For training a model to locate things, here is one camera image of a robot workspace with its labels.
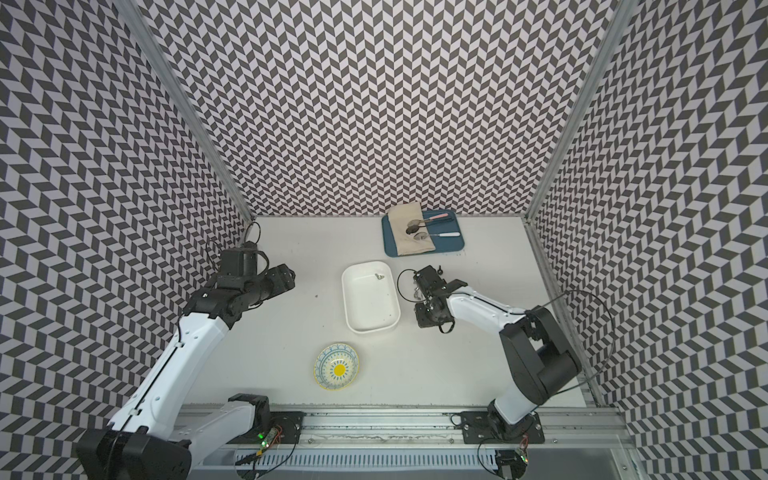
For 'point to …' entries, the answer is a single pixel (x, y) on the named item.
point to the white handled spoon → (422, 235)
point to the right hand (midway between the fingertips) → (428, 323)
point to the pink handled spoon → (415, 222)
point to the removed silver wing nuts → (417, 293)
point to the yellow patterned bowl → (336, 367)
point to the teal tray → (446, 229)
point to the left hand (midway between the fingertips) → (282, 281)
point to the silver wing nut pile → (379, 276)
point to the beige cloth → (399, 216)
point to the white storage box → (371, 296)
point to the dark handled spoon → (411, 229)
